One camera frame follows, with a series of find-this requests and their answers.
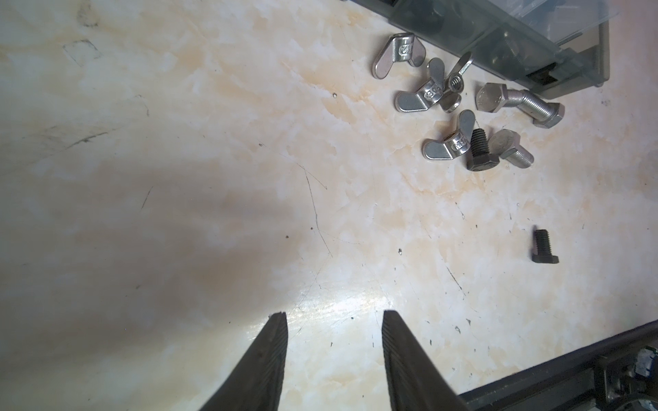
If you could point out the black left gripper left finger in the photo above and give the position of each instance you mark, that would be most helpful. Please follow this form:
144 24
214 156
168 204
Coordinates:
256 382

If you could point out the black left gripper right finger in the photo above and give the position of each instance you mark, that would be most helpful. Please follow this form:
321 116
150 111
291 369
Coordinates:
413 381

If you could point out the black hex bolt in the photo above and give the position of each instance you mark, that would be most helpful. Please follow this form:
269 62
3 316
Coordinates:
543 253
479 157

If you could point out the silver hex bolt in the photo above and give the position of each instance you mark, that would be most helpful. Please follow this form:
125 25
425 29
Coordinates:
506 145
492 97
544 114

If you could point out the silver wing nut lone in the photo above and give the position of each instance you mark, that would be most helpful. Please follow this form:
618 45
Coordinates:
456 144

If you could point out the silver wing nut pair right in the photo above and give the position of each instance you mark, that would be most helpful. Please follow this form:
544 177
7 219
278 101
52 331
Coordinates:
454 84

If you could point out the silver wing nut pair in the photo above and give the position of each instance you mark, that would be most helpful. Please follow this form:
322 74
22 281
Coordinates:
454 84
428 94

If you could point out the silver wing nut pair left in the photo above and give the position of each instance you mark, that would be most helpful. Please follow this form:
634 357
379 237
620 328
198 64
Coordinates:
428 94

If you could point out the silver wing nut far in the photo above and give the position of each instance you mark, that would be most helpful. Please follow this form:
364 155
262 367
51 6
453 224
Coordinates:
399 48

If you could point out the green transparent organizer box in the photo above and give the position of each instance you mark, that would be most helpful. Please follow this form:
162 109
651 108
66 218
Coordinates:
552 48

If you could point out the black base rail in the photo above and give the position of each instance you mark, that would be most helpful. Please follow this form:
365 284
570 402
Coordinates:
618 373

